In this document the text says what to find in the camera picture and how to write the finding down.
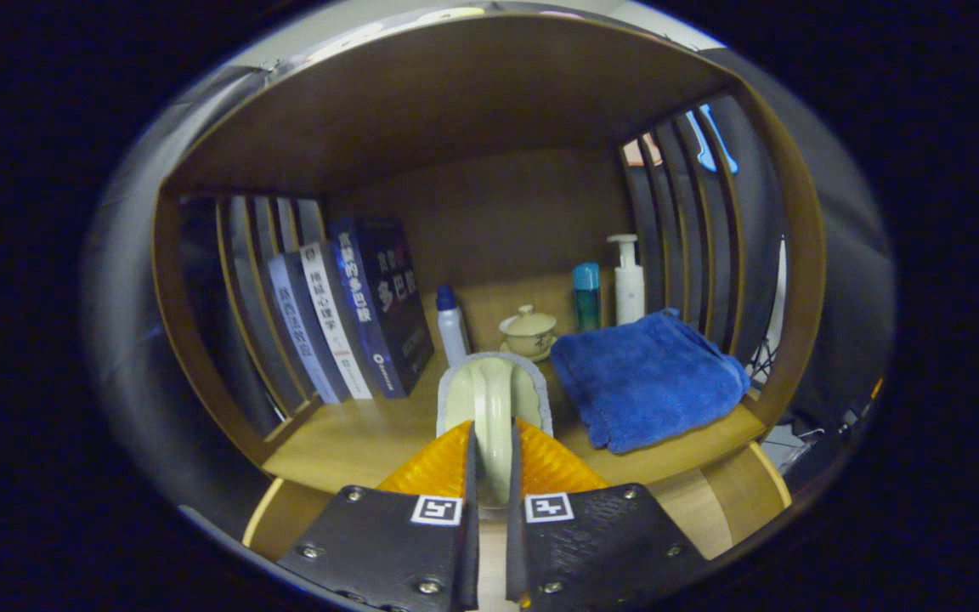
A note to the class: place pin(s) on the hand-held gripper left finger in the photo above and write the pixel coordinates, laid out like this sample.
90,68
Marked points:
468,552

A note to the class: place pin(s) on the blue folded towel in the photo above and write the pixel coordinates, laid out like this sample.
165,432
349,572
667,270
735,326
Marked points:
651,378

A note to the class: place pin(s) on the teal bottle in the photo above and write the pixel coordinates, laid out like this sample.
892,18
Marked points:
587,302

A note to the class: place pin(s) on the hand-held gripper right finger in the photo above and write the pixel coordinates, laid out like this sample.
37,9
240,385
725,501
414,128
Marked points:
515,552

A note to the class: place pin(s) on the light blue book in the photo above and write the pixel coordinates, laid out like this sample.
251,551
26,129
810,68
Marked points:
302,340

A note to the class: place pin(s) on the white bottle with blue cap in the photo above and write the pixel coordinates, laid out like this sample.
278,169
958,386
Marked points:
453,336

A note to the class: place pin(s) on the white pump bottle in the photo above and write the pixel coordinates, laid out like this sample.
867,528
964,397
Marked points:
628,293

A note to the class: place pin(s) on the wooden countertop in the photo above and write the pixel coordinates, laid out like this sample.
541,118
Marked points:
353,442

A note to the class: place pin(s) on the white book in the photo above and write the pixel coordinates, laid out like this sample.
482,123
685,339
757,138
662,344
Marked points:
332,327

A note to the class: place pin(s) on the beige lidded teacup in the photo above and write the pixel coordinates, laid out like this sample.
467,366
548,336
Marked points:
529,333

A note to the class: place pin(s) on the wooden cabinet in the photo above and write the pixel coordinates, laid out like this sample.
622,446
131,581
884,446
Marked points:
455,102

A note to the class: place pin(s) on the dark blue book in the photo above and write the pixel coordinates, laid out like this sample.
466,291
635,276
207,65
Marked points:
392,297

